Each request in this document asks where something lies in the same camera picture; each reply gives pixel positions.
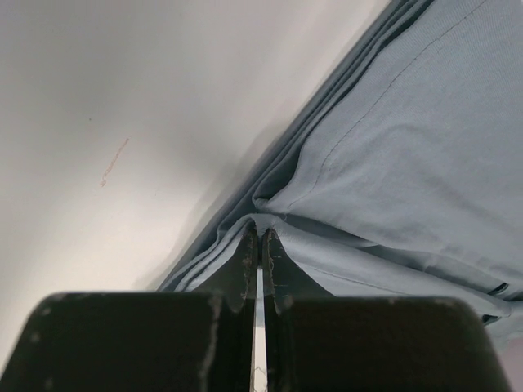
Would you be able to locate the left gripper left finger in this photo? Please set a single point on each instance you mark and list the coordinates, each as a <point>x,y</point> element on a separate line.
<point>143,341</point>

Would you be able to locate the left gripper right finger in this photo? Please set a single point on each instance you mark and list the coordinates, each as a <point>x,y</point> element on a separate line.
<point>319,342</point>

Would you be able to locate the grey-blue t-shirt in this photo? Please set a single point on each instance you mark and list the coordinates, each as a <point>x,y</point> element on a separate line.
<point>403,175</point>

